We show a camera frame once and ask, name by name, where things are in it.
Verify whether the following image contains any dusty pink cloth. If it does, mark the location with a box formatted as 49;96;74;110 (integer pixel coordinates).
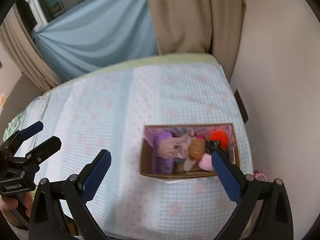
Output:
157;132;196;159

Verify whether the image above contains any checkered floral bed cover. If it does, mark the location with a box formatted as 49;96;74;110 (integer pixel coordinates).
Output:
17;63;253;239

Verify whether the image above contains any brown white plush toy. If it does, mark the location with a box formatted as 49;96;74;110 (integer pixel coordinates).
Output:
189;138;205;160

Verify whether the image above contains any cardboard box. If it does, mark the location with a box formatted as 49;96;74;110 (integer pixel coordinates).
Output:
139;123;240;180

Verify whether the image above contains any beige curtain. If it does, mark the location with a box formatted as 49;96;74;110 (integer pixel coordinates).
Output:
148;0;245;79

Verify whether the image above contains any black patterned scrunchie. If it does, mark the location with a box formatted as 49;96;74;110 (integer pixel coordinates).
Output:
204;140;221;155

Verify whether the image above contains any purple plastic packet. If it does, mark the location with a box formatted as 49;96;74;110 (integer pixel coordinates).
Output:
151;131;174;174

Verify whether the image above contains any pink towel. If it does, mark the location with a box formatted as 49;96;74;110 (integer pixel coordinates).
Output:
198;153;214;172

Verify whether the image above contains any light blue curtain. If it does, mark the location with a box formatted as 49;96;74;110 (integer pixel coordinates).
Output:
33;0;158;82

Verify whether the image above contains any person's left hand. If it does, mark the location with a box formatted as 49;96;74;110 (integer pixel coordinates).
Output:
1;192;33;228

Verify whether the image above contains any orange pompom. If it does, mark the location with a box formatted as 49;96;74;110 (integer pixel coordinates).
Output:
209;130;229;150

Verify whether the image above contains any pink object on floor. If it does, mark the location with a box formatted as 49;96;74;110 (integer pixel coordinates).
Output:
253;171;267;181

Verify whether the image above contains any framed picture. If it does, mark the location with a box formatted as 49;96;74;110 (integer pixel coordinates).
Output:
45;0;66;18

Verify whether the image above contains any green mattress edge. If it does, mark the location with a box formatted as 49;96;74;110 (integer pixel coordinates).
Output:
43;53;222;96

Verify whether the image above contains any magenta zipper pouch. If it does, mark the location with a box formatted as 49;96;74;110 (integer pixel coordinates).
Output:
197;135;206;140

